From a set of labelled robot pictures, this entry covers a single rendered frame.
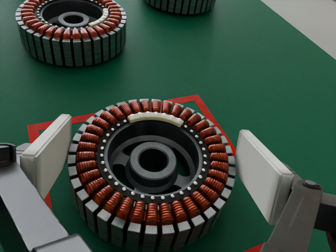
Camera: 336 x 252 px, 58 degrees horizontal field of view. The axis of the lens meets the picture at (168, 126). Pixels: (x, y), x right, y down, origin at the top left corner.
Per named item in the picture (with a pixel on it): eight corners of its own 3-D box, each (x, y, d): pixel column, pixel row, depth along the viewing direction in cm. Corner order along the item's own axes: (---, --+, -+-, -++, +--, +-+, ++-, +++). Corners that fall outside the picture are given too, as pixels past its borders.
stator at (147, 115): (234, 260, 19) (252, 235, 17) (54, 252, 18) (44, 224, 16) (214, 132, 27) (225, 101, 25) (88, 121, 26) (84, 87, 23)
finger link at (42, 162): (37, 213, 14) (20, 212, 14) (71, 155, 21) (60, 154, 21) (35, 155, 14) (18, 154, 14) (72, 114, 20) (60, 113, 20)
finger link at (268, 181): (281, 173, 15) (296, 174, 15) (239, 128, 21) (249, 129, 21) (268, 226, 16) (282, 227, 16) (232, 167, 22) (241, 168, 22)
